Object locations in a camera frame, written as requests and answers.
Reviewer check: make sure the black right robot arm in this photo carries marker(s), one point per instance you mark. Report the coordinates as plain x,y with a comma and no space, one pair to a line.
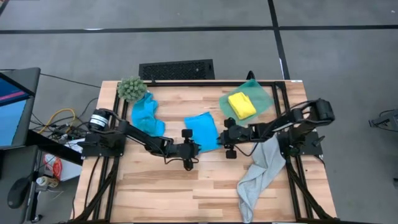
295,119

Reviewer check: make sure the red and white bag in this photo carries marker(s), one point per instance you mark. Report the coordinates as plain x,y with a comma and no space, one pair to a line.
56,168

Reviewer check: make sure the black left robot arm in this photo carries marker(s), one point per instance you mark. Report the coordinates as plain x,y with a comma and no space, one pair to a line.
140,135

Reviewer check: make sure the black computer mouse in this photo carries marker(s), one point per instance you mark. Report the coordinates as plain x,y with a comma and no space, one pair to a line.
18,193

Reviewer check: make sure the beige tape roll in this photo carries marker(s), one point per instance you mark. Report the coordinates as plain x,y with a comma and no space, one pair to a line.
46,182

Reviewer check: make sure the dark grey desk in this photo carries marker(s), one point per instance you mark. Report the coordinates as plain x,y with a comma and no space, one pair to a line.
12,161

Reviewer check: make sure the black aluminium table frame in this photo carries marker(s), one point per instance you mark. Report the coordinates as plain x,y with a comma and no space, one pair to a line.
217,83

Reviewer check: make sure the computer monitor with blue screen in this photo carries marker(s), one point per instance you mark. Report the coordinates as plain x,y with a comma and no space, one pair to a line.
12,118

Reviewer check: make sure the black floor stand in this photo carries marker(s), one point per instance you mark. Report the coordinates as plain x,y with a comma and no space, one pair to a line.
385,119

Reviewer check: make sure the translucent green plastic bin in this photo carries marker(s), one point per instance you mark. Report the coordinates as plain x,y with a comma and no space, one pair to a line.
264,96

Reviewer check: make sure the blue microfiber towel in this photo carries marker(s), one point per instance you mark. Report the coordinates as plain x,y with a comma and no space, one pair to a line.
144,115
202,130

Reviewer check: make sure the yellow microfiber towel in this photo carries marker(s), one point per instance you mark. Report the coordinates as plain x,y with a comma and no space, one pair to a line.
242,105

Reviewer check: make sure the grey waffle-weave towel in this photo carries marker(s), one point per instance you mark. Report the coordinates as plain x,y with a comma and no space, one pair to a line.
264,168

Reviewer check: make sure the black floor vent grille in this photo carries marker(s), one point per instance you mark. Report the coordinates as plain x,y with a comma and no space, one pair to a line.
177,70

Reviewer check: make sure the black clamp mount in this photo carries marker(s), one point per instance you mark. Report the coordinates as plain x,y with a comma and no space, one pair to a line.
251,76

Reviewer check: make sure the white storage box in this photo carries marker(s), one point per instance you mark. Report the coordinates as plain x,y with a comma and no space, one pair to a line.
71,165

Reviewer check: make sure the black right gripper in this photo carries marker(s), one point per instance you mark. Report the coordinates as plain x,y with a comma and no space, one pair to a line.
239,133

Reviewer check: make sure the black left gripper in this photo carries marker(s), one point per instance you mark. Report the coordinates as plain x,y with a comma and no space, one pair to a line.
186,151

